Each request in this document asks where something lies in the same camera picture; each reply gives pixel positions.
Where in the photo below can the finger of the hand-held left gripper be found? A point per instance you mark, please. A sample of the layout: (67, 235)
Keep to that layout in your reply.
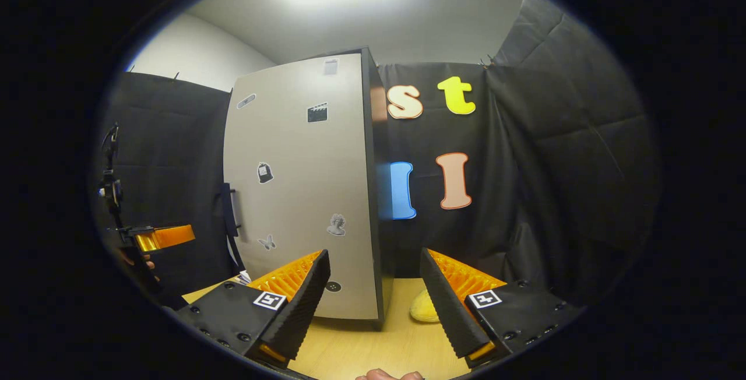
(169, 236)

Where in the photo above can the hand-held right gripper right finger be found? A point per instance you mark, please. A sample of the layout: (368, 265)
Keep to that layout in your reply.
(451, 316)

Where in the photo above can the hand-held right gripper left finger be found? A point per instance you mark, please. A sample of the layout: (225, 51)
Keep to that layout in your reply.
(303, 310)

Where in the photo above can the black backdrop cloth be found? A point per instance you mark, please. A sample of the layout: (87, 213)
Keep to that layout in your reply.
(553, 164)

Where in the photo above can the yellow round sponge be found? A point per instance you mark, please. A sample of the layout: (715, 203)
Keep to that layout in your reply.
(422, 310)

